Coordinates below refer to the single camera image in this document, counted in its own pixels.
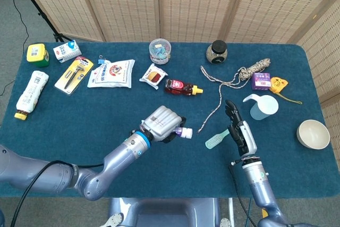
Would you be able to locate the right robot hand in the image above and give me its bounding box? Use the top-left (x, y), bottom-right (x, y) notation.
top-left (225, 99), bottom-right (258, 156)

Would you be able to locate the dark round jar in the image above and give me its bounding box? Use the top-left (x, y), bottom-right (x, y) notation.
top-left (206, 40), bottom-right (228, 65)

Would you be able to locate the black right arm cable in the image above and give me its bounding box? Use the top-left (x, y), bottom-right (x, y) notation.
top-left (228, 162), bottom-right (256, 227)

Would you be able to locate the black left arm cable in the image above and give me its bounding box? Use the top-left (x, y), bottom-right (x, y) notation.
top-left (10, 159), bottom-right (104, 227)

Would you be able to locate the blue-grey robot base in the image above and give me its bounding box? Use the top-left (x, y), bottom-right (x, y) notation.
top-left (99, 197), bottom-right (232, 227)

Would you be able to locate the razor in yellow blister pack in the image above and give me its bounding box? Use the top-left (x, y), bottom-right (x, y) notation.
top-left (54, 56), bottom-right (95, 96)

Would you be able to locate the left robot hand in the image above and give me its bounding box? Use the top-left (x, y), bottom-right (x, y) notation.
top-left (140, 105), bottom-right (186, 144)

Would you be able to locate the white bottle yellow cap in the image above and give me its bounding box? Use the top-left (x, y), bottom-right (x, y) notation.
top-left (14, 70), bottom-right (50, 121)

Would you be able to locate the blue table cloth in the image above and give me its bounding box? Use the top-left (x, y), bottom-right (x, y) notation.
top-left (0, 41), bottom-right (336, 199)

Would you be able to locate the yellow green container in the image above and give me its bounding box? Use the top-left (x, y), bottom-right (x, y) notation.
top-left (26, 43), bottom-right (50, 68)

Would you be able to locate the yellow tape measure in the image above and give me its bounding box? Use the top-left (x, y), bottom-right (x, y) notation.
top-left (269, 77), bottom-right (303, 105)

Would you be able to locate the purple box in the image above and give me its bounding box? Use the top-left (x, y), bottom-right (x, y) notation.
top-left (251, 72), bottom-right (271, 91)

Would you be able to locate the white printed bag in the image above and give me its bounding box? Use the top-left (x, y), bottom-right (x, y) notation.
top-left (87, 59), bottom-right (135, 89)

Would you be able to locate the white table leg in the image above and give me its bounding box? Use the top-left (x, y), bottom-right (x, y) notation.
top-left (227, 198), bottom-right (235, 227)

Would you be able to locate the clear plastic jar of clips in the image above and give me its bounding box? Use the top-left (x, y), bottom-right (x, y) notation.
top-left (148, 38), bottom-right (172, 65)

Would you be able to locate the honey bear bottle yellow cap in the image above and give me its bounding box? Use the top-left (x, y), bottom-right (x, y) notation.
top-left (164, 78), bottom-right (204, 97)

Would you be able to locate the white blue milk carton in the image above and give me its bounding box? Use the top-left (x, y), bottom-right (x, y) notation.
top-left (53, 39), bottom-right (82, 64)

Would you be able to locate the black floor cable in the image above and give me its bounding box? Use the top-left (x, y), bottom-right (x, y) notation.
top-left (0, 0), bottom-right (29, 96)

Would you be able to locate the black tripod stand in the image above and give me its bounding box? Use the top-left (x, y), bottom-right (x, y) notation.
top-left (10, 0), bottom-right (72, 43)

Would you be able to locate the bamboo folding screen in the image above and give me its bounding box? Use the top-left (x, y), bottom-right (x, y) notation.
top-left (15, 0), bottom-right (340, 145)

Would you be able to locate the braided rope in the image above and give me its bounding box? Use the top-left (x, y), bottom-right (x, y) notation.
top-left (197, 57), bottom-right (271, 133)

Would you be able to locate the green scrub brush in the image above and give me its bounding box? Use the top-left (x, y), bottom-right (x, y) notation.
top-left (205, 128), bottom-right (231, 149)

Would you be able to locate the purple toothpaste tube white cap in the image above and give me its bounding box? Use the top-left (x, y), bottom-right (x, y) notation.
top-left (172, 127), bottom-right (193, 139)

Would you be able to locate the white snack packet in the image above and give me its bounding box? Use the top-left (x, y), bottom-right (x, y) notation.
top-left (139, 63), bottom-right (168, 90)

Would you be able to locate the light blue cup with handle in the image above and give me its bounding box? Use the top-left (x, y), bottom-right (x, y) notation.
top-left (242, 94), bottom-right (279, 121)

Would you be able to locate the beige bowl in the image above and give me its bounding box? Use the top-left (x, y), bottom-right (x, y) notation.
top-left (296, 119), bottom-right (331, 150)

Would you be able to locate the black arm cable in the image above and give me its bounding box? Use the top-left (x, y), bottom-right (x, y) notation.
top-left (10, 159), bottom-right (104, 227)
top-left (228, 162), bottom-right (256, 227)

